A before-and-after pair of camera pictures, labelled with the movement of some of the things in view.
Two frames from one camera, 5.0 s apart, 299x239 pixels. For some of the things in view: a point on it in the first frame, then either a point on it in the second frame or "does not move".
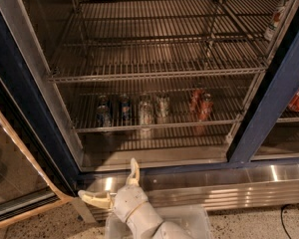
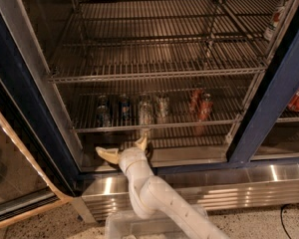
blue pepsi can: (103, 100) does not move
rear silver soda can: (162, 105) does not move
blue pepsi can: (103, 116) does not move
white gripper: (131, 200) -> (131, 157)
